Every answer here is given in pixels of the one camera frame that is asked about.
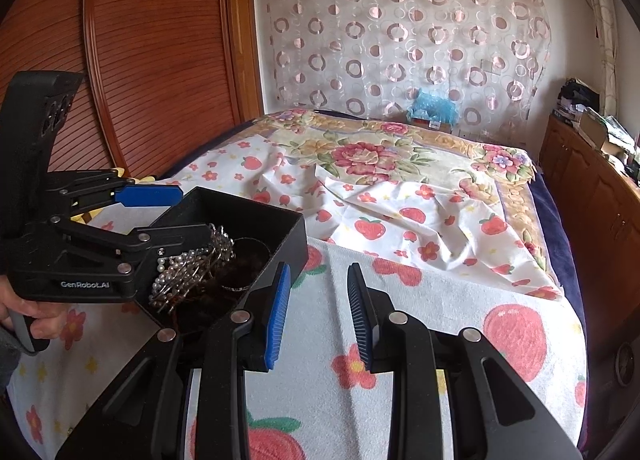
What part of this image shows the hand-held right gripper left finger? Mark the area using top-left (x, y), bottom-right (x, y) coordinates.
top-left (55, 261), bottom-right (292, 460)

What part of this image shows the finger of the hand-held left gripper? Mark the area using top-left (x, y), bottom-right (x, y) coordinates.
top-left (50, 222), bottom-right (215, 277)
top-left (45, 171), bottom-right (184, 210)

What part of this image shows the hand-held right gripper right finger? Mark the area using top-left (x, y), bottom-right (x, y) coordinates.
top-left (347, 262), bottom-right (581, 460)

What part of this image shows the brown wooden bead bracelet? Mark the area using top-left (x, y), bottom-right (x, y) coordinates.
top-left (172, 250), bottom-right (271, 338)

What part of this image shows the black jewelry box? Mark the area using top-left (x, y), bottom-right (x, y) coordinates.
top-left (134, 186), bottom-right (309, 374)

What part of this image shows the person's left hand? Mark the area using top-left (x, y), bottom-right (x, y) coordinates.
top-left (0, 275), bottom-right (67, 342)

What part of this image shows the yellow plush toy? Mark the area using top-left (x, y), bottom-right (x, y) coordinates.
top-left (70, 167), bottom-right (162, 229)

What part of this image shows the strawberry print towel blanket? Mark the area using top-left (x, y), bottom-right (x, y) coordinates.
top-left (10, 210), bottom-right (589, 460)

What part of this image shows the strawberry print white sheet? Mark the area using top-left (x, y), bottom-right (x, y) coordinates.
top-left (184, 132), bottom-right (567, 302)

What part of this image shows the brown wooden wardrobe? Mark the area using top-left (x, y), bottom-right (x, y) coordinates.
top-left (0, 0), bottom-right (264, 182)

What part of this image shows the floral blanket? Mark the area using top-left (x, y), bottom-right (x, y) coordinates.
top-left (244, 109), bottom-right (545, 253)

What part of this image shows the small brown box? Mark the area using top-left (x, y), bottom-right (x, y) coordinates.
top-left (404, 115), bottom-right (454, 134)

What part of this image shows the navy bed sheet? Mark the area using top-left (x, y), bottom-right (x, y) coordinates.
top-left (526, 174), bottom-right (589, 333)

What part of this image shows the blue plastic bag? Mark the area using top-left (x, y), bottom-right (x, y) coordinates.
top-left (407, 87), bottom-right (462, 124)

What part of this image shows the long wooden cabinet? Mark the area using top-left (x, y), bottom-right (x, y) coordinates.
top-left (537, 112), bottom-right (640, 346)

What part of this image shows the sheer circle pattern curtain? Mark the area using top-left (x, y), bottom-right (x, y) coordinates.
top-left (254, 0), bottom-right (554, 130)

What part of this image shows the open cardboard box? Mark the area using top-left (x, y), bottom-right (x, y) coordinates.
top-left (579, 107), bottom-right (637, 152)

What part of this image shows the pile of dark clothes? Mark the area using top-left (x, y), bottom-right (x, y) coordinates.
top-left (557, 79), bottom-right (599, 122)

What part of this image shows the pale patterned window curtain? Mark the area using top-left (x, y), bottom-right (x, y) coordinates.
top-left (574, 0), bottom-right (622, 117)

